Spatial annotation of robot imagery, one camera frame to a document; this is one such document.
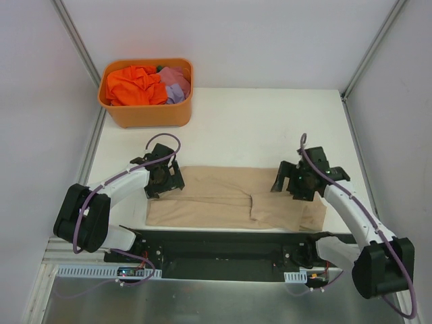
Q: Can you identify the beige t shirt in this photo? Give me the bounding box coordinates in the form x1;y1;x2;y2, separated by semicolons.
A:
146;166;327;232

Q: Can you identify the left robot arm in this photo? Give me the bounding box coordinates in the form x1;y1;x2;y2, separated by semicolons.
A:
53;143;184;263

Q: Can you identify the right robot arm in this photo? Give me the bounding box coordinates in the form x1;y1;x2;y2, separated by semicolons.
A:
271;146;414;299

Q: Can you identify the orange plastic laundry basket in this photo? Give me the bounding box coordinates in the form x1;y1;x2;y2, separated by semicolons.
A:
98;58;194;128

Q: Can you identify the lavender t shirt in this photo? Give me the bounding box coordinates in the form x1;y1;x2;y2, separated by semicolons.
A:
165;84;188;105

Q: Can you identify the orange t shirt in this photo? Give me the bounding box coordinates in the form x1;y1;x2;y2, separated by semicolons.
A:
105;65;168;106

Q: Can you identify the pink t shirt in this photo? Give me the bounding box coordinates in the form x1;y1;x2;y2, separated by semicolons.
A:
158;67;191;98

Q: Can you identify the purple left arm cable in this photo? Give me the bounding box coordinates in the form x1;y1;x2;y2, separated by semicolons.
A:
53;133;182;300

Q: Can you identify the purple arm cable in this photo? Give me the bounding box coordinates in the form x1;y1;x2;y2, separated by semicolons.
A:
53;133;182;300
286;132;419;320

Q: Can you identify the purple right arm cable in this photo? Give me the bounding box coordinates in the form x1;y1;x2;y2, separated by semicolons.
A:
286;132;419;320

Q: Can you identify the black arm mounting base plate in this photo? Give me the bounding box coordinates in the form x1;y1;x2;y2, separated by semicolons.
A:
103;229;336;282

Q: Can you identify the right grey cable duct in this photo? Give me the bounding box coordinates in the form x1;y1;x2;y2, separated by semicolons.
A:
283;270;308;284

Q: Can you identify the grey cable duct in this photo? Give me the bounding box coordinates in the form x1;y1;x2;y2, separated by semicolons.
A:
283;270;308;284
57;265;162;280

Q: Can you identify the aluminium front frame rail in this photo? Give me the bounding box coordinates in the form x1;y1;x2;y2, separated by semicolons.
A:
42;238;409;271

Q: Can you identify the left grey cable duct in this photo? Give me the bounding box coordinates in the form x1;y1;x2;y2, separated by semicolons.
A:
57;265;162;280

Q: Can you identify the right aluminium corner post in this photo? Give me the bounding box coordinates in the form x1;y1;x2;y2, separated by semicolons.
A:
340;0;409;102

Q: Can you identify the aluminium corner post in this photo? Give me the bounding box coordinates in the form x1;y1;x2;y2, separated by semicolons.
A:
340;0;409;102
50;0;101;89

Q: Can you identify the left aluminium corner post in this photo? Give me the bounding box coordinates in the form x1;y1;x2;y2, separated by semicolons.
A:
50;0;101;89

